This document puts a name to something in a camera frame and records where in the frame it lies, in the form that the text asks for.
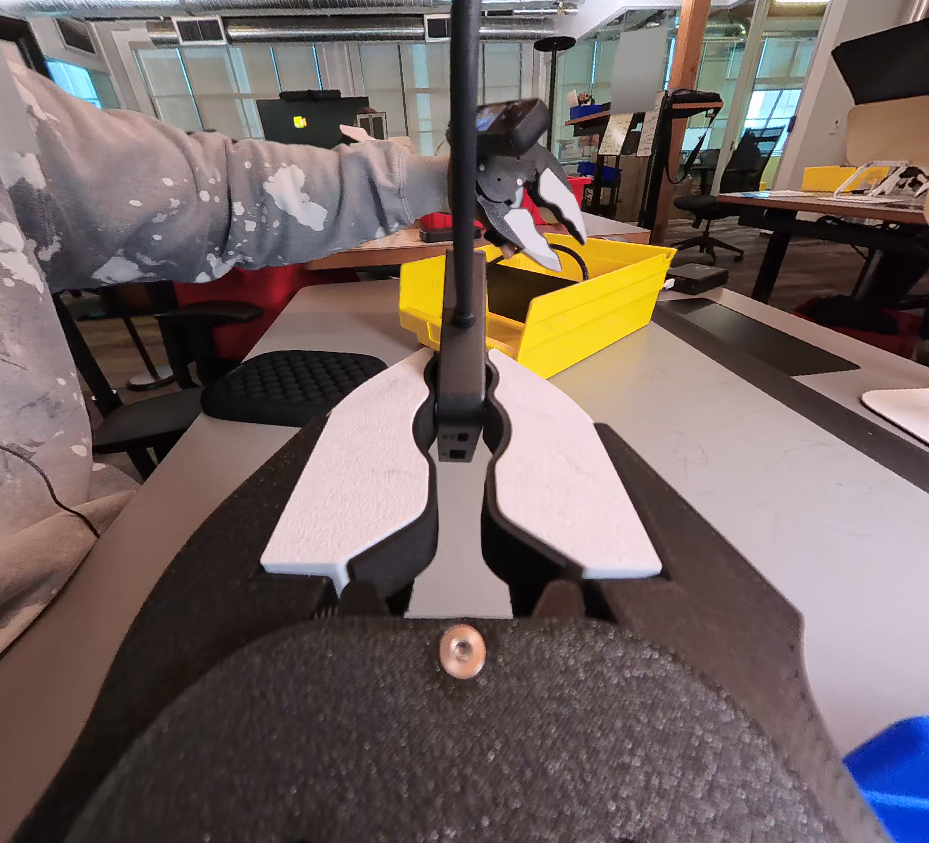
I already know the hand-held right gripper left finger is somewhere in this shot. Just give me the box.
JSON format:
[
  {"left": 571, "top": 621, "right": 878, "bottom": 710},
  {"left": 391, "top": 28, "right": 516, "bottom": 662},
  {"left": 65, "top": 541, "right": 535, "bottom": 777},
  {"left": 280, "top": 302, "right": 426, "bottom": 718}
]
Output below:
[{"left": 260, "top": 347, "right": 440, "bottom": 601}]

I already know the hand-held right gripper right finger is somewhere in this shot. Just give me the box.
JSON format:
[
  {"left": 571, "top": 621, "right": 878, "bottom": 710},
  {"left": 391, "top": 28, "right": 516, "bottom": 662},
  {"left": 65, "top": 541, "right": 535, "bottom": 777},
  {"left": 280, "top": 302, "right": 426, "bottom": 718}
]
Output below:
[{"left": 481, "top": 347, "right": 663, "bottom": 613}]

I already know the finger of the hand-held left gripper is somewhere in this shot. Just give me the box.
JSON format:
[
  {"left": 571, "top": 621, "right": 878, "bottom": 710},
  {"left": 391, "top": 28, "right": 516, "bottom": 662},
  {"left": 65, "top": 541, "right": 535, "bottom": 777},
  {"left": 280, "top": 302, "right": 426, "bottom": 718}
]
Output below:
[
  {"left": 501, "top": 207, "right": 565, "bottom": 273},
  {"left": 532, "top": 163, "right": 589, "bottom": 247}
]

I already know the thin black adapter cable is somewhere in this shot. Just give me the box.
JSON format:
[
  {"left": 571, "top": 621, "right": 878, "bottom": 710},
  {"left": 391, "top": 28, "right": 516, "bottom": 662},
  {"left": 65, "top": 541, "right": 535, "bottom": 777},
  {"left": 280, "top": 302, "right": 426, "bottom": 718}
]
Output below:
[{"left": 449, "top": 0, "right": 489, "bottom": 330}]

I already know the yellow plastic bin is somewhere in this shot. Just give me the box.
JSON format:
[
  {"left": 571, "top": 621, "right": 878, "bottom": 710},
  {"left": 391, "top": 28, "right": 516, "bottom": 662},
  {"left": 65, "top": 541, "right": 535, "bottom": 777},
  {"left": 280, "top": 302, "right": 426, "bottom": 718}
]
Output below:
[{"left": 398, "top": 234, "right": 677, "bottom": 380}]

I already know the small black adapter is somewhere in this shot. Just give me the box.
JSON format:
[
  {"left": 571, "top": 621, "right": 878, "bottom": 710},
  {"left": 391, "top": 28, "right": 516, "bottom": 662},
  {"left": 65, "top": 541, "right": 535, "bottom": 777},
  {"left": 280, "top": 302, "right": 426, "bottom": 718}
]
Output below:
[{"left": 434, "top": 247, "right": 489, "bottom": 465}]

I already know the blue plastic bin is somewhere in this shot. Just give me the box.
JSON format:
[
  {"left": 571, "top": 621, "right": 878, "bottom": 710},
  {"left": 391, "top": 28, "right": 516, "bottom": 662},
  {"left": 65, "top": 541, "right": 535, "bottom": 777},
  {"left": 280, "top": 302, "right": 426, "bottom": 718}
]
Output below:
[{"left": 842, "top": 716, "right": 929, "bottom": 843}]

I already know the person's left forearm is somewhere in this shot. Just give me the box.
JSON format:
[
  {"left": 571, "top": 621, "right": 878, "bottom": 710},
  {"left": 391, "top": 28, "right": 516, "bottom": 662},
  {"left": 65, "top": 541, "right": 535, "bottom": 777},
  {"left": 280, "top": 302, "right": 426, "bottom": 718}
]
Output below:
[{"left": 0, "top": 56, "right": 452, "bottom": 296}]

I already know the black bin divider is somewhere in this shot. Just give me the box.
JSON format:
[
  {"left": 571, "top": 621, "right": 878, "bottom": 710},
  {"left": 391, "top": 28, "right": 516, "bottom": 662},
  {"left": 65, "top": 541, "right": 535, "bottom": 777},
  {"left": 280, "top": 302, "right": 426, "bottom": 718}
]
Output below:
[{"left": 485, "top": 266, "right": 578, "bottom": 325}]

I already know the metal rack with blue bins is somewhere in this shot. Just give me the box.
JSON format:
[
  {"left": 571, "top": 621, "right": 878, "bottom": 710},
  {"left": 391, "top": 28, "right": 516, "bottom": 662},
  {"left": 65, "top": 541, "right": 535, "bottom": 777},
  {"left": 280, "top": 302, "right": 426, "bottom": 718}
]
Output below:
[{"left": 566, "top": 99, "right": 618, "bottom": 216}]

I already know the black standing desk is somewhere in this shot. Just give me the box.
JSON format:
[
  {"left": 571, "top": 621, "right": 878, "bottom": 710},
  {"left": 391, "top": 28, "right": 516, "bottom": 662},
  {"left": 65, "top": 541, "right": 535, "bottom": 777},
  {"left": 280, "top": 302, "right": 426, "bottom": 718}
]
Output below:
[{"left": 642, "top": 89, "right": 727, "bottom": 235}]

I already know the black padded chair armrest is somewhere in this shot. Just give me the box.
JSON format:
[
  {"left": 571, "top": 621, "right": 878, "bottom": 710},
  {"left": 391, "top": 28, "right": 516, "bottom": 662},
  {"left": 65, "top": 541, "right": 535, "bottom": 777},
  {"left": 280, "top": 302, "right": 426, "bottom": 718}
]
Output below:
[{"left": 202, "top": 350, "right": 389, "bottom": 428}]

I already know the small black box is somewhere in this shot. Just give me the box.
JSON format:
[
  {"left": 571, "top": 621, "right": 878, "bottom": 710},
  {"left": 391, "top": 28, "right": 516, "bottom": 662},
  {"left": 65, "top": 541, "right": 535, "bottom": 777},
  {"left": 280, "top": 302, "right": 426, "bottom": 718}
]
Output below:
[{"left": 666, "top": 263, "right": 730, "bottom": 296}]

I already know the black office chair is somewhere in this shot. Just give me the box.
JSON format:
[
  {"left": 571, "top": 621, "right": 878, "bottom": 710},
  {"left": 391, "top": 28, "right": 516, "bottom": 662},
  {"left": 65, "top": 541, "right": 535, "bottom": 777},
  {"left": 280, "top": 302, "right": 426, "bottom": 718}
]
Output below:
[
  {"left": 674, "top": 128, "right": 772, "bottom": 265},
  {"left": 54, "top": 281, "right": 266, "bottom": 481}
]

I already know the black television screen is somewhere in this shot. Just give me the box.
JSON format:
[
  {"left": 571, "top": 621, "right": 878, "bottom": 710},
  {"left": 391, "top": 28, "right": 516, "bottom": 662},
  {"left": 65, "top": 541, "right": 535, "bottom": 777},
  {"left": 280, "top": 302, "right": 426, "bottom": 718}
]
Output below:
[{"left": 255, "top": 90, "right": 371, "bottom": 149}]

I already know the wooden top desk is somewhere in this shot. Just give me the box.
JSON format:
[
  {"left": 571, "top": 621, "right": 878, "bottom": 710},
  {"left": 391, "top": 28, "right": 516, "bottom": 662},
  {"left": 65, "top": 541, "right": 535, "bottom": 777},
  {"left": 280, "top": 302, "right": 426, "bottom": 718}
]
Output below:
[{"left": 715, "top": 189, "right": 929, "bottom": 307}]

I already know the small yellow bin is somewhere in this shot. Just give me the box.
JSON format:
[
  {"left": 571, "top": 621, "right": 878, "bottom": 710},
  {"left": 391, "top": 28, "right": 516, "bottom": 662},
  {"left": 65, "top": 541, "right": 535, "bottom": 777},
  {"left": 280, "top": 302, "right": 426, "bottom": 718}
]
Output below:
[{"left": 802, "top": 164, "right": 859, "bottom": 192}]

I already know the red fabric bag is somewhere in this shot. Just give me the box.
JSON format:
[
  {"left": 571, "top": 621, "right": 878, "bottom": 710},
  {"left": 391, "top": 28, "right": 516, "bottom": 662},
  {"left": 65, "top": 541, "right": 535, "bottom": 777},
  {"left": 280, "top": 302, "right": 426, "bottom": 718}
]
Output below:
[{"left": 791, "top": 295, "right": 924, "bottom": 359}]

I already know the white folding stand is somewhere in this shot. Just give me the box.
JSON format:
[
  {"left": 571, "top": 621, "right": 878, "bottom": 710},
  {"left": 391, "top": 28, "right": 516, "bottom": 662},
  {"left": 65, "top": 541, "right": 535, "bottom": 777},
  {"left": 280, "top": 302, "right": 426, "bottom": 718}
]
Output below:
[
  {"left": 833, "top": 161, "right": 912, "bottom": 198},
  {"left": 862, "top": 389, "right": 929, "bottom": 445}
]

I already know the wooden board with black panel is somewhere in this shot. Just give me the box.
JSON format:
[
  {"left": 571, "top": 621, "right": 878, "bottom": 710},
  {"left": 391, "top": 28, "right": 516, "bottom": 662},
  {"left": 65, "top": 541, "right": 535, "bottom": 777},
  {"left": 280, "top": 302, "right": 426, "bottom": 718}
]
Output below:
[{"left": 829, "top": 18, "right": 929, "bottom": 168}]

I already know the red tote with handles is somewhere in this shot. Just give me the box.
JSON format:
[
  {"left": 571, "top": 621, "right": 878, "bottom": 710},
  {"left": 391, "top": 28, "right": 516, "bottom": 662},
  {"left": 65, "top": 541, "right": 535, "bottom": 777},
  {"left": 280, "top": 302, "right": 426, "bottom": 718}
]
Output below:
[{"left": 174, "top": 263, "right": 360, "bottom": 361}]

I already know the wooden support post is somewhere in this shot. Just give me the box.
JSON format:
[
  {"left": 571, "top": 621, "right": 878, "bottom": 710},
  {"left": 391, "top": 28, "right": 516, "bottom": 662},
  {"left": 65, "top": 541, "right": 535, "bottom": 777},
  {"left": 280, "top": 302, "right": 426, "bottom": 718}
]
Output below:
[{"left": 648, "top": 0, "right": 729, "bottom": 245}]

